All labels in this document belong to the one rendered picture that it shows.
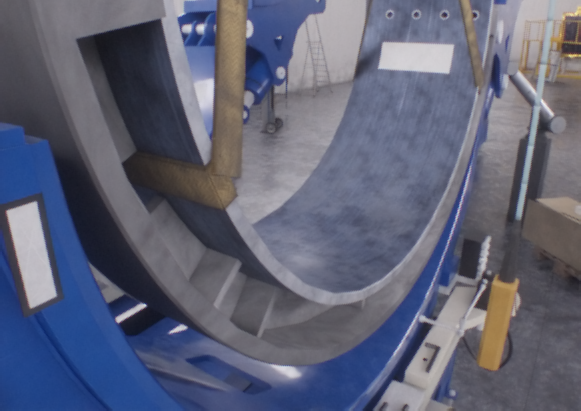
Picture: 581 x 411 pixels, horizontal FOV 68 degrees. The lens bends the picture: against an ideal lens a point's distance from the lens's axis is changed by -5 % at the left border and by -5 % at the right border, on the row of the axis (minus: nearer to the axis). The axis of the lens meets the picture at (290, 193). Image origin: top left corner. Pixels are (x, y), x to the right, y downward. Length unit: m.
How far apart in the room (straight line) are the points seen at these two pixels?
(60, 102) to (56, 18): 0.09
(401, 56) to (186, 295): 2.02
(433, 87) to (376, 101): 0.31
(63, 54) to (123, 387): 0.44
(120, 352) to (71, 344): 0.08
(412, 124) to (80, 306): 2.00
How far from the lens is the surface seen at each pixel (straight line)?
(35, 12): 0.56
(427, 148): 2.27
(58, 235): 0.55
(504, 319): 1.53
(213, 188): 0.74
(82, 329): 0.61
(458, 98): 2.39
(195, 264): 1.01
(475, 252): 2.73
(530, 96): 5.41
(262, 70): 4.05
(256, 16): 3.84
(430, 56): 2.50
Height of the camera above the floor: 2.20
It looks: 20 degrees down
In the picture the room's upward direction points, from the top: straight up
